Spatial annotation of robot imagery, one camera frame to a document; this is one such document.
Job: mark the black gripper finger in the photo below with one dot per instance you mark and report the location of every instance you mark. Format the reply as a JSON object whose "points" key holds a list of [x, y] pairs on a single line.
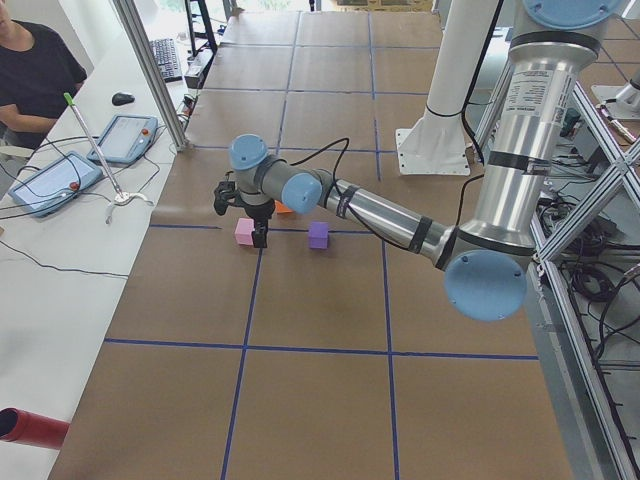
{"points": [[264, 235], [257, 237]]}

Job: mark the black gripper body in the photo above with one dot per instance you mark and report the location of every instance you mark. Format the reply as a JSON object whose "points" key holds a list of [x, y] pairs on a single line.
{"points": [[259, 212]]}

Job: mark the orange foam cube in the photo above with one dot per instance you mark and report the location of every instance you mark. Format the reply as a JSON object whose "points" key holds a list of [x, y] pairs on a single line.
{"points": [[280, 208]]}

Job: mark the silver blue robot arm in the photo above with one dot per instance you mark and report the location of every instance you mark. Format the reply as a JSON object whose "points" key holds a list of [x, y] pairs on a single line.
{"points": [[484, 259]]}

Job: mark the pink foam cube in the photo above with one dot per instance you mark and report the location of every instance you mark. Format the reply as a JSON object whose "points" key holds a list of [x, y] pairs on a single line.
{"points": [[245, 232]]}

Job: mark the purple foam cube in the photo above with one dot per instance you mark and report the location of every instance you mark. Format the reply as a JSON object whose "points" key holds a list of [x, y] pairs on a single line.
{"points": [[318, 235]]}

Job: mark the silver rod green tip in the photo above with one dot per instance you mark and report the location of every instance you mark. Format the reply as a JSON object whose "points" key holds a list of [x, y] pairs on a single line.
{"points": [[121, 198]]}

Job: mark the far blue teach pendant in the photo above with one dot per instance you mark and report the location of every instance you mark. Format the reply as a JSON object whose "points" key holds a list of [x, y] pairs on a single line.
{"points": [[127, 137]]}

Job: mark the blue teach pendant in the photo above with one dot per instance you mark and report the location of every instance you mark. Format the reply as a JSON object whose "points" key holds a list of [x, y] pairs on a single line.
{"points": [[127, 137], [53, 186]]}

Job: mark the black computer mouse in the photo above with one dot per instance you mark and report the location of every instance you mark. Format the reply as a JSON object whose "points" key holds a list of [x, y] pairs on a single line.
{"points": [[122, 98]]}

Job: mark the black keyboard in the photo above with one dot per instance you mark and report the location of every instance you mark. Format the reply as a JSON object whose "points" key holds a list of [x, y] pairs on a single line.
{"points": [[167, 59]]}

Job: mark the near blue teach pendant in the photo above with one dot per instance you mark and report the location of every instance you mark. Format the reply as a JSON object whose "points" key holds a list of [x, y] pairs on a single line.
{"points": [[53, 186]]}

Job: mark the person in black shirt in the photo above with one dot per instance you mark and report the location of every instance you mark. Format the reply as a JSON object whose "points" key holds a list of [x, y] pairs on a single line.
{"points": [[37, 70]]}

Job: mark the red tube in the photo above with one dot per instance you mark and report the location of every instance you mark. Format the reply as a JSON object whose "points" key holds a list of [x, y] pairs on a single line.
{"points": [[27, 428]]}

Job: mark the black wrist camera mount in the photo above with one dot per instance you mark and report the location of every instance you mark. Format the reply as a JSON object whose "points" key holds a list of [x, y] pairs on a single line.
{"points": [[227, 195]]}

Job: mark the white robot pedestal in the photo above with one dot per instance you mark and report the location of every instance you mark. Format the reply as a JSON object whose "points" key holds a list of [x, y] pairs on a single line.
{"points": [[435, 145]]}

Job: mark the aluminium frame post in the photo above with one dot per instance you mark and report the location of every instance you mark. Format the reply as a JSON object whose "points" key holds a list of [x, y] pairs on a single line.
{"points": [[134, 28]]}

